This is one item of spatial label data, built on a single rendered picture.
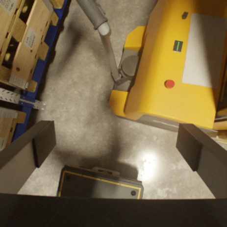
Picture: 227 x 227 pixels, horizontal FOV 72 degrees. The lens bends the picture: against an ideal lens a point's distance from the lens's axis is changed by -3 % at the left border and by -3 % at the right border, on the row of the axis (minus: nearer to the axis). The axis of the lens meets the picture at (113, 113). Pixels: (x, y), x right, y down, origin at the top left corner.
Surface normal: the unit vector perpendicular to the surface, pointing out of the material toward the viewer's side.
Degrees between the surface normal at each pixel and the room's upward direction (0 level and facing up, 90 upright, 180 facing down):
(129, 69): 0
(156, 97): 14
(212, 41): 0
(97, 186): 0
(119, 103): 22
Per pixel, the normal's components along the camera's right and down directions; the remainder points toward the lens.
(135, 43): -0.47, -0.20
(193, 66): -0.12, -0.11
